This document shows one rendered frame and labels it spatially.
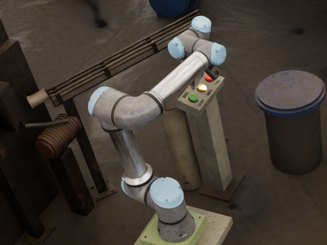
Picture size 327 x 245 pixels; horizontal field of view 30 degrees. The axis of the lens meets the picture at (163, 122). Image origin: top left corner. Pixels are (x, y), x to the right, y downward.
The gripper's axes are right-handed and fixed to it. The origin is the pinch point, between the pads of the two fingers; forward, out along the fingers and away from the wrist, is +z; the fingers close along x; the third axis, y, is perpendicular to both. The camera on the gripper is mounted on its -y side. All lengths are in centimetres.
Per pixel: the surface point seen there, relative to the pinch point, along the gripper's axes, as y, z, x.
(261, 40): 12, 76, -132
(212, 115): -8.0, 18.4, -6.4
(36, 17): 193, 141, -124
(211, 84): -2.7, 6.7, -12.0
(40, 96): 62, 20, 27
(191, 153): -3.3, 45.1, -2.3
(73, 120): 49, 34, 21
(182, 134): 2.3, 32.3, 0.1
